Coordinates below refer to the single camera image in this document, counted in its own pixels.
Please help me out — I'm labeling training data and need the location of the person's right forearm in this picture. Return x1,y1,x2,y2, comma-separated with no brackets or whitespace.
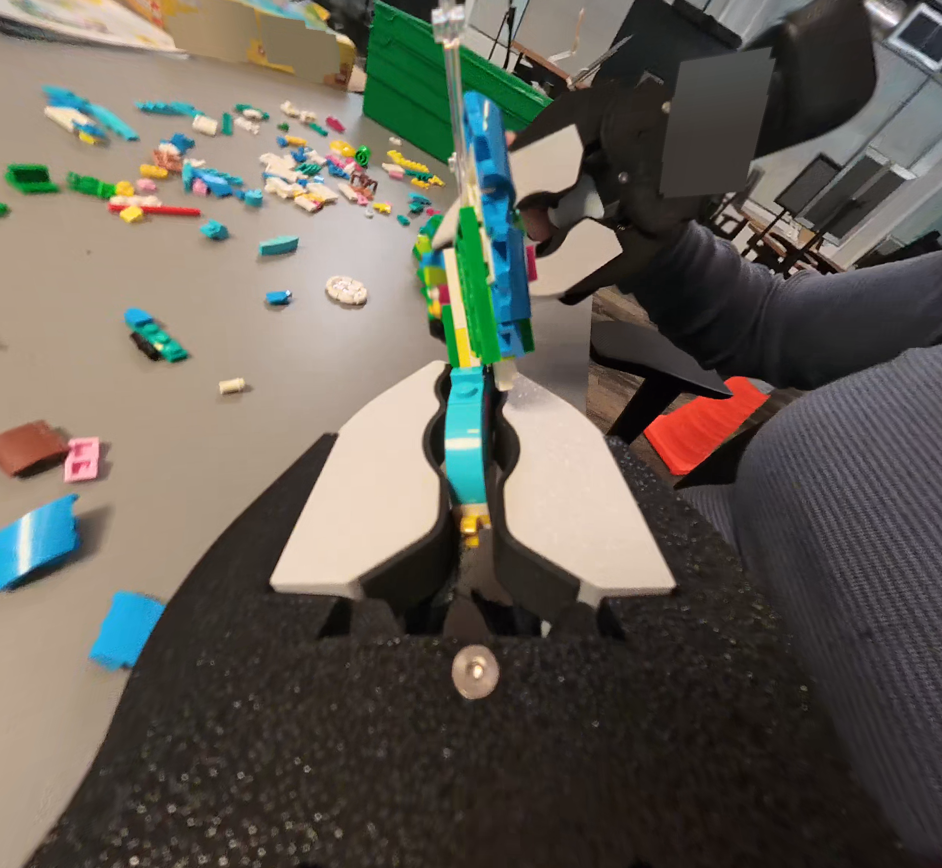
626,220,942,392

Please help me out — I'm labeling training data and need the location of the green plastic crate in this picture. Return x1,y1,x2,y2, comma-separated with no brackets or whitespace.
363,0,554,170

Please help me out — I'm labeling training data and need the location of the yellow lego box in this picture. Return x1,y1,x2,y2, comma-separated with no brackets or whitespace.
88,0,359,90

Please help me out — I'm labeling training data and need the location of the white framed wall screen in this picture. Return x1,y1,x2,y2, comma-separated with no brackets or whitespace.
887,3,942,70

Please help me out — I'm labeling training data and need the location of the green lego panel piece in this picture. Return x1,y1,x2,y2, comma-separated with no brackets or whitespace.
3,163,60,195

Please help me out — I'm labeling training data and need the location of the blue curved lego piece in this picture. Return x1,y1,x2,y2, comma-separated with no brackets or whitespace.
89,590,166,670
0,494,80,593

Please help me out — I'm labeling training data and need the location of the teal lego plate assembly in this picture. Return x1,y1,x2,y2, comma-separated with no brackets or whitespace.
124,307,190,364

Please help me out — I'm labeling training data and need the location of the instruction booklet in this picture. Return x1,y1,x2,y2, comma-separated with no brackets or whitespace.
0,0,183,58

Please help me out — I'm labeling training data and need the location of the brown curved lego piece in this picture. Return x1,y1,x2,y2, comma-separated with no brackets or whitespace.
0,421,71,477

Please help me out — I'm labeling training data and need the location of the black television screen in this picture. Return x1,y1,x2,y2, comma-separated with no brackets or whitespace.
612,0,743,85

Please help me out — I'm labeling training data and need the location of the orange traffic cone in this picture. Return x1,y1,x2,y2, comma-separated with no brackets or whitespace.
644,376,770,475

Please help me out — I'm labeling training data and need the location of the teal oval lego assembly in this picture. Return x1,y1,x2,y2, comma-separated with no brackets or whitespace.
442,366,496,552

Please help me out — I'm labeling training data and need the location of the pile of loose lego pieces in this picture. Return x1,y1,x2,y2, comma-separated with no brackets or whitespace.
40,84,446,225

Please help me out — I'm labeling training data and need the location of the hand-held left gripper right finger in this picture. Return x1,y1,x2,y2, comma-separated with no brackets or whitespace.
493,371,678,607

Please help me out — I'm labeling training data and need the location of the person's grey trouser leg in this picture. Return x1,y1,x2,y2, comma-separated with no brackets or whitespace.
677,345,942,865

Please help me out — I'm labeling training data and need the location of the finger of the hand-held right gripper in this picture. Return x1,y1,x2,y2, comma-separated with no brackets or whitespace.
506,125,591,214
526,222,628,304

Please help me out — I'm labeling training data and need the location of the pink lego piece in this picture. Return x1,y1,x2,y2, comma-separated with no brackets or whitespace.
64,436,101,482

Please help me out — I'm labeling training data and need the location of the blue green lego model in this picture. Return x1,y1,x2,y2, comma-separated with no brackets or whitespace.
414,0,542,392

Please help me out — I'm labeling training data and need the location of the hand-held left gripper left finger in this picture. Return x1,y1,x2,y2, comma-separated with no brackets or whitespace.
270,360,457,600

